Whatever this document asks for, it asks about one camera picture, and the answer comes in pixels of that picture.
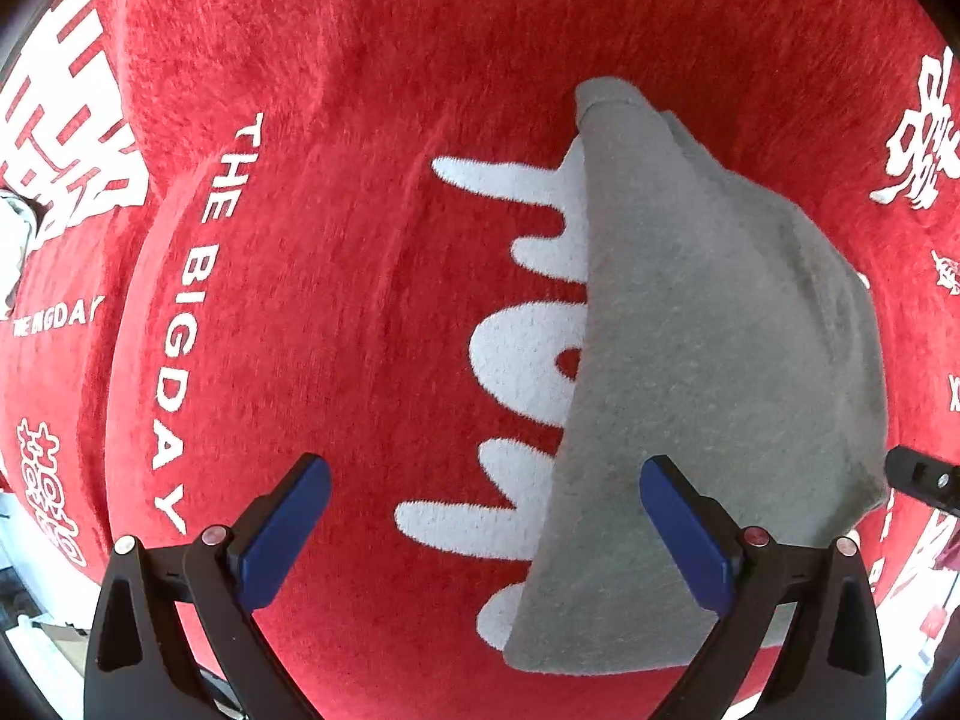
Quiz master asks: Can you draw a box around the grey small shirt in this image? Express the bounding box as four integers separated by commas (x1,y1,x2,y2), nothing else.
502,76,893,673

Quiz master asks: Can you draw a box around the red printed blanket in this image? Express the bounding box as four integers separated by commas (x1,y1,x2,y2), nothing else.
0,0,960,720

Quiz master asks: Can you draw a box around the dark red cloth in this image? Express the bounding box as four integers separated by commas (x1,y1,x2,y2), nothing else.
921,540,960,700

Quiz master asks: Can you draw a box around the crumpled white grey cloth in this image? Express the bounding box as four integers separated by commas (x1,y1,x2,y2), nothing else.
0,191,40,320

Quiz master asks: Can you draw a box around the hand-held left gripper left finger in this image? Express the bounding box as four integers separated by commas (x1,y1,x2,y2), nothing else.
82,452,333,720

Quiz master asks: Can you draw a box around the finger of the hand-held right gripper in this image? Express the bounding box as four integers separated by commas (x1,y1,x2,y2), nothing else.
883,445,960,517

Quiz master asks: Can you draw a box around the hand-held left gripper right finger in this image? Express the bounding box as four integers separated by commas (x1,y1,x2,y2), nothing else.
639,454,887,720

